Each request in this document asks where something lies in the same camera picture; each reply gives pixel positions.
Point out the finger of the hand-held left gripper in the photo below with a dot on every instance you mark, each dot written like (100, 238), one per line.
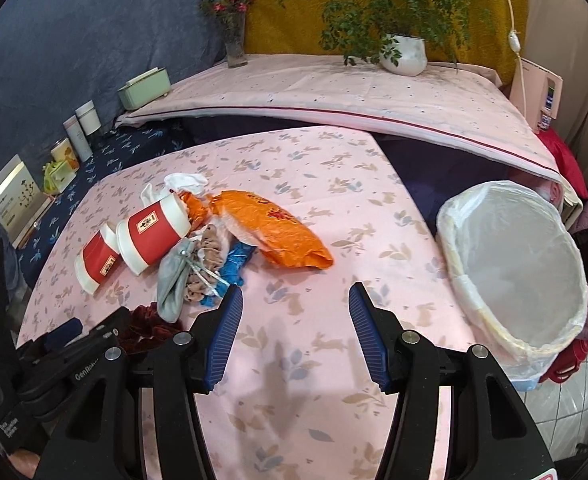
(86, 367)
(64, 330)

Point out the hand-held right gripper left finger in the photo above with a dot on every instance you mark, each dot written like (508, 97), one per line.
(226, 330)

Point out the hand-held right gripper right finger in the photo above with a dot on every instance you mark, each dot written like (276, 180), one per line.
(368, 335)

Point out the dark red velvet scrunchie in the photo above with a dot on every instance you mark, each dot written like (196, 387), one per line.
(144, 327)

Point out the brown stocking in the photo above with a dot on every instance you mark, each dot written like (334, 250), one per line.
(209, 255)

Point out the small red white paper cup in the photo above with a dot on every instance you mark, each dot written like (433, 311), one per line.
(96, 260)

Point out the orange plastic bag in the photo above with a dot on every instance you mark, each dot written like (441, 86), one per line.
(284, 232)

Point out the large red white paper cup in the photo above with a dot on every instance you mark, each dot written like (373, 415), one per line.
(151, 230)

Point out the white tissue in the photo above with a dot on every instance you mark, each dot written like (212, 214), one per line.
(184, 181)

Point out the waste bin with white liner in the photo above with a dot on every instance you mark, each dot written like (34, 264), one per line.
(518, 270)

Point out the white printed box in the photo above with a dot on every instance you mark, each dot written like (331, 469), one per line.
(16, 195)

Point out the green yellow packet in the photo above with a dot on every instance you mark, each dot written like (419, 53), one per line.
(56, 177)

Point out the printed yellow tin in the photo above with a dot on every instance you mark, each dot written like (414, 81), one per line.
(64, 155)

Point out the pink rabbit print tablecloth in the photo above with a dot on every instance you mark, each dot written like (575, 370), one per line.
(299, 170)

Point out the dark purple cloth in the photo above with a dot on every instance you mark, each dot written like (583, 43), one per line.
(413, 162)

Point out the tall white grey canister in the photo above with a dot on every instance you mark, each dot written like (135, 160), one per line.
(78, 140)

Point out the navy floral cloth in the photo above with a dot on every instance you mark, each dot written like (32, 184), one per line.
(124, 147)

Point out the red bag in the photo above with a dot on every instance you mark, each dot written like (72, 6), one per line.
(571, 360)

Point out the short white canister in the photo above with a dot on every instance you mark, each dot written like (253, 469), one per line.
(89, 120)

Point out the pink dotted cloth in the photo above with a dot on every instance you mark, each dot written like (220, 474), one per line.
(334, 87)

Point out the pale green tissue box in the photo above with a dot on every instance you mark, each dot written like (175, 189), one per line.
(146, 90)

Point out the red cloth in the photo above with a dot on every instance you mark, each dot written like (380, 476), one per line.
(566, 160)

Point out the green plant in white pot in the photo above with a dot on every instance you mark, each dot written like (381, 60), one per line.
(403, 52)

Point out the glass vase with pink flowers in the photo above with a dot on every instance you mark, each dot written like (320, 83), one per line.
(235, 45)

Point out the pink appliance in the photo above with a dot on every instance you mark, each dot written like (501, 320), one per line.
(538, 90)

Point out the blue backdrop cloth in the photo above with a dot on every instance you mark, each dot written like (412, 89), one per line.
(99, 25)

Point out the yellow backdrop cloth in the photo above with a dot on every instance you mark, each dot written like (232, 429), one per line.
(284, 25)

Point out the beige curtain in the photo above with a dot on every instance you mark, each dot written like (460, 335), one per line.
(568, 35)

